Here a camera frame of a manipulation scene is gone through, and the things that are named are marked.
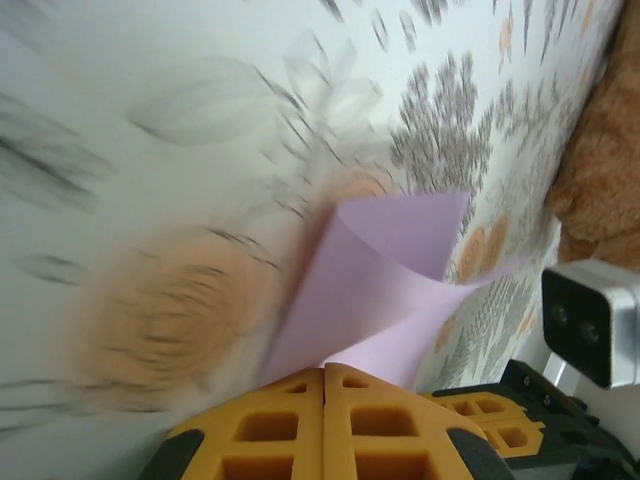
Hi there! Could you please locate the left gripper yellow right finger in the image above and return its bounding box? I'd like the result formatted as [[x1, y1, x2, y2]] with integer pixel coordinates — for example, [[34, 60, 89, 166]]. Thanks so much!
[[324, 363, 516, 480]]

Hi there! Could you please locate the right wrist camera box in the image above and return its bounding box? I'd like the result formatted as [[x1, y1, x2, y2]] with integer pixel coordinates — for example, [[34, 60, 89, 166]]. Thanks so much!
[[541, 258, 640, 396]]

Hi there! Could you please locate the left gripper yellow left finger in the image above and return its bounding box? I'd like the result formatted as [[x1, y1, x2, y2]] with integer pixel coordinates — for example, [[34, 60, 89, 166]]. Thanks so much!
[[144, 367, 326, 480]]

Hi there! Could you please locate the brown teddy bear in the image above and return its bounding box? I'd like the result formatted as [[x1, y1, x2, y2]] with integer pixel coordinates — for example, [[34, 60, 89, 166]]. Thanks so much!
[[544, 0, 640, 266]]

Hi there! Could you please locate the floral fern table mat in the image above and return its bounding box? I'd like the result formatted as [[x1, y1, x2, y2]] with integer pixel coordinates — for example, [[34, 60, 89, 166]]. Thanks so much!
[[0, 0, 624, 480]]

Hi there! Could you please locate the lilac paper sheet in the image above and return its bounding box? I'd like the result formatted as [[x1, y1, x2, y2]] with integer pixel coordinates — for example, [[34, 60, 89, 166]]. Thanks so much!
[[264, 191, 526, 396]]

